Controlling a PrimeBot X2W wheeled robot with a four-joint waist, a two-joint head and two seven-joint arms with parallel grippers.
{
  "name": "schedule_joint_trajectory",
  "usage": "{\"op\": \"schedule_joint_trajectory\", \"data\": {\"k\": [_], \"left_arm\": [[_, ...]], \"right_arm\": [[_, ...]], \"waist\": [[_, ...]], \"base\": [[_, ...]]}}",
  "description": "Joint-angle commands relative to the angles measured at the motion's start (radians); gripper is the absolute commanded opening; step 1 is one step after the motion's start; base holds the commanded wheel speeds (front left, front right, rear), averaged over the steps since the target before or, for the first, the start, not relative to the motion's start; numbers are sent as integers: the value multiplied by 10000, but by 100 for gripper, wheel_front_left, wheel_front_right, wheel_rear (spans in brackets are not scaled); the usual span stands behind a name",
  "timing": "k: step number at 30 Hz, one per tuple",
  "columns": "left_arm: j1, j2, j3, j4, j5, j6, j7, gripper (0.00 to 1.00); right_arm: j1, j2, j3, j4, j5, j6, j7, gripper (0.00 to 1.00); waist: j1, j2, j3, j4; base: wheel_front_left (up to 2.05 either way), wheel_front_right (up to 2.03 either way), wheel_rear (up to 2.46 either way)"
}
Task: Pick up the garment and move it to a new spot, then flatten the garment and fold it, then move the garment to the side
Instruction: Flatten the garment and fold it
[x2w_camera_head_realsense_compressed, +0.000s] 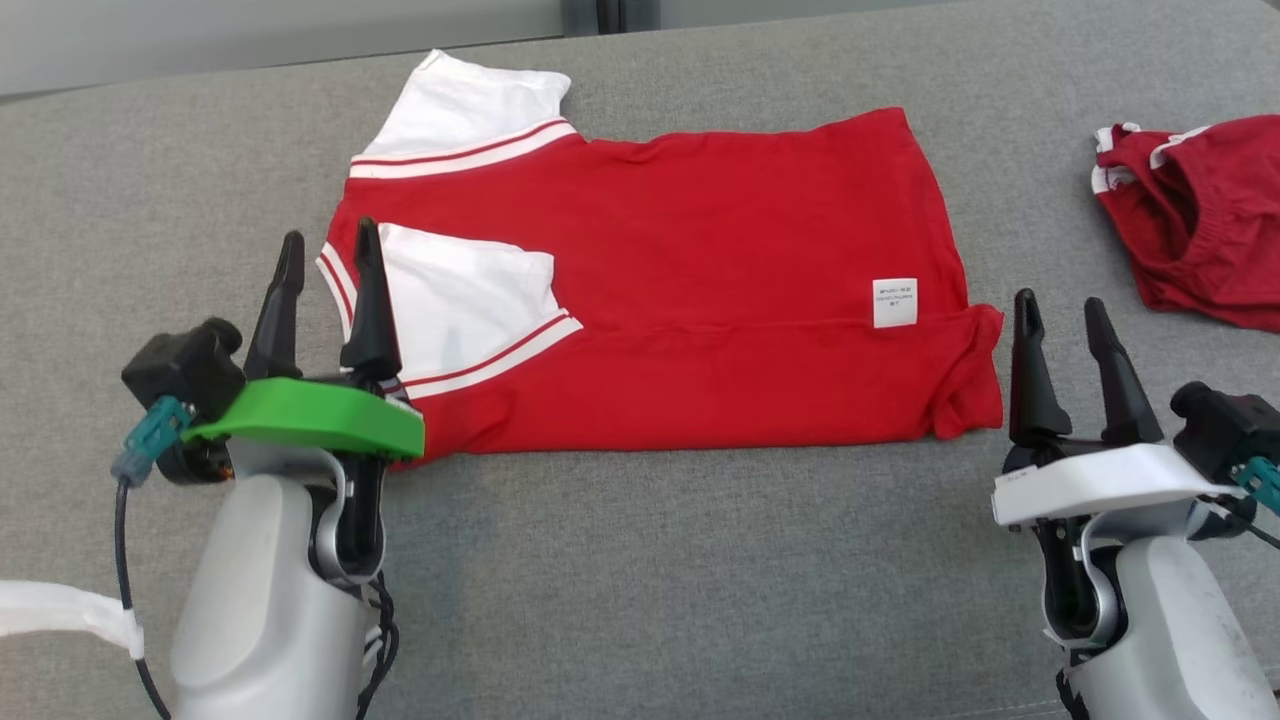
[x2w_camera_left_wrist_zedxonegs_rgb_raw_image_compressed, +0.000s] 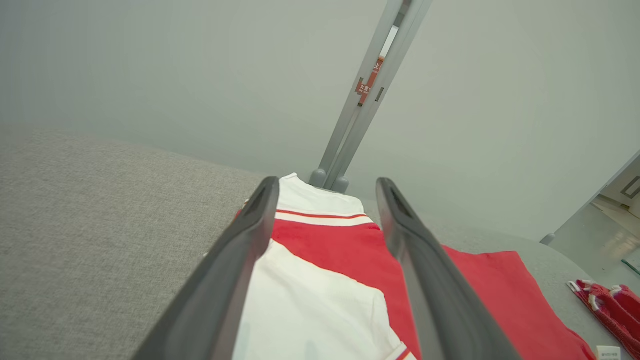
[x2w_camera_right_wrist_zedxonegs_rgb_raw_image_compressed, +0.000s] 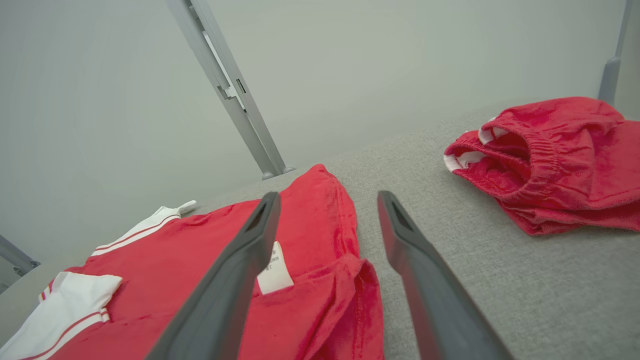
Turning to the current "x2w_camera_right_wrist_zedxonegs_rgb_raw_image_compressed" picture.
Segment red and white jersey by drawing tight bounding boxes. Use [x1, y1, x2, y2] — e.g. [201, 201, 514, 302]
[0, 163, 385, 360]

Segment red shorts with white trim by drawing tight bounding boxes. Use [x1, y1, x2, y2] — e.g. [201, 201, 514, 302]
[443, 96, 640, 236]

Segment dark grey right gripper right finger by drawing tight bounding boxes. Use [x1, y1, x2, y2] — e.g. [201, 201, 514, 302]
[377, 190, 516, 360]

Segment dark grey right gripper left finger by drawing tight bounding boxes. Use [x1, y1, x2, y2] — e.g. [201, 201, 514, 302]
[145, 192, 282, 360]

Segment grey double partition post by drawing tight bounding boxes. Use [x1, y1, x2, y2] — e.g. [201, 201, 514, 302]
[165, 0, 297, 181]

